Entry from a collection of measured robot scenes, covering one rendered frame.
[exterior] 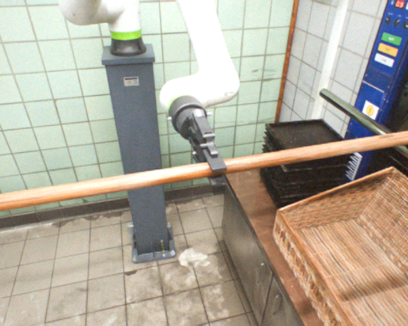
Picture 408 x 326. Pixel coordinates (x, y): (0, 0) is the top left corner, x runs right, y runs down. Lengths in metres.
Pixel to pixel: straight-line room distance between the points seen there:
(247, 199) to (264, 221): 0.15
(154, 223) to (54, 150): 0.76
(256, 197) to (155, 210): 0.56
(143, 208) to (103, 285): 0.51
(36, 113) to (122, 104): 0.70
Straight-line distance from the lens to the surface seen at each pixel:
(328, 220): 1.42
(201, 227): 2.13
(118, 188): 0.59
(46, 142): 2.03
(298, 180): 1.37
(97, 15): 1.25
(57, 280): 2.04
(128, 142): 1.45
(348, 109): 1.01
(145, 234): 1.85
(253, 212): 1.42
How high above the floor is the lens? 1.56
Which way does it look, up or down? 35 degrees down
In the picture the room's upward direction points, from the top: straight up
